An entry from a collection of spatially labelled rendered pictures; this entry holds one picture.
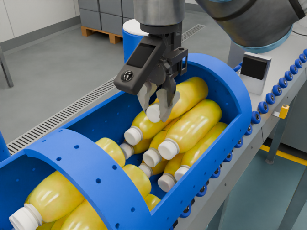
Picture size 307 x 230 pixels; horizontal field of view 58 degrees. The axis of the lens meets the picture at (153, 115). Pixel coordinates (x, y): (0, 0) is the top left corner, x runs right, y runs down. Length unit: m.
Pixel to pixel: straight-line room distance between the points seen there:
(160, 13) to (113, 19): 3.58
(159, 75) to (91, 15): 3.82
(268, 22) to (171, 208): 0.33
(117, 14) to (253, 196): 2.90
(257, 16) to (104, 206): 0.34
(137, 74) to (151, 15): 0.10
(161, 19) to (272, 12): 0.17
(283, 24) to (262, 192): 1.69
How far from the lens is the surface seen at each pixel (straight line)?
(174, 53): 0.55
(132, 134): 0.64
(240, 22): 0.43
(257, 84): 1.18
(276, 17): 0.45
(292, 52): 1.67
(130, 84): 0.47
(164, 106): 0.57
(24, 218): 0.47
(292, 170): 2.30
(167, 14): 0.49
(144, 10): 0.49
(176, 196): 0.50
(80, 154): 0.43
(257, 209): 1.98
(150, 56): 0.50
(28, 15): 4.46
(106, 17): 4.13
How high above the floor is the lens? 1.52
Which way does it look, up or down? 36 degrees down
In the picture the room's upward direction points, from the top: straight up
